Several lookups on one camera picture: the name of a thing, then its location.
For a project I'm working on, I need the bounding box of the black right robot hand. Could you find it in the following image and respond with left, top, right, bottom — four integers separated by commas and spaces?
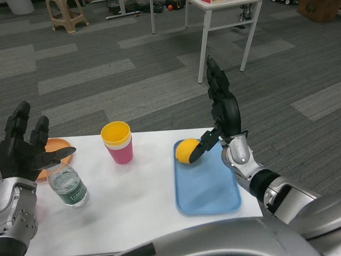
188, 55, 242, 164

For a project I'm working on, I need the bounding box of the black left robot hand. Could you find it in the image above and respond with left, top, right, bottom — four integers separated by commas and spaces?
0, 100, 77, 182

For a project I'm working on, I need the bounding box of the yellow lemon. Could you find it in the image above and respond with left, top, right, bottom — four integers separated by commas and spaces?
175, 138, 201, 164

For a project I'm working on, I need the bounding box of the orange round plate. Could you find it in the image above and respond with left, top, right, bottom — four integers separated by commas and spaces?
36, 138, 75, 182

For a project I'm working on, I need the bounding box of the blue rectangle plate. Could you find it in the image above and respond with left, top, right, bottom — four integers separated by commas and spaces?
173, 138, 242, 215

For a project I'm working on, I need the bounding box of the clear water bottle green label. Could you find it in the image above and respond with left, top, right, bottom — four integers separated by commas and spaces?
46, 161, 89, 209

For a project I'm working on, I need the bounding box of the white metal table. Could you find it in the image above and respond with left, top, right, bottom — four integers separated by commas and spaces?
150, 0, 263, 85

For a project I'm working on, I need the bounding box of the yellow plastic cup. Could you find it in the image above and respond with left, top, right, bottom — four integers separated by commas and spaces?
101, 121, 132, 146

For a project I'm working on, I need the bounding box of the white plastic cup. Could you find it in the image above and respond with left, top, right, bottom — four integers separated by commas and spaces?
103, 138, 133, 150

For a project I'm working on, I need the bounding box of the pink plastic cup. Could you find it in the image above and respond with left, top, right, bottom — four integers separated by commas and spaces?
105, 141, 134, 164

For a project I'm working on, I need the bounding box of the brown cardboard box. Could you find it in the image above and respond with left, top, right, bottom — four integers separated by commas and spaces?
297, 0, 341, 22

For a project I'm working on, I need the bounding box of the beige plastic stool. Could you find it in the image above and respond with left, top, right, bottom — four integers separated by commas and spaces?
45, 0, 90, 34

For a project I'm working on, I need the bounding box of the white bin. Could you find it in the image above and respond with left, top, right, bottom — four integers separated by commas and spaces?
0, 0, 35, 14

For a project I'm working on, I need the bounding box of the white desk leg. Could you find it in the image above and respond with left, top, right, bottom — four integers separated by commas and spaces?
105, 0, 142, 20

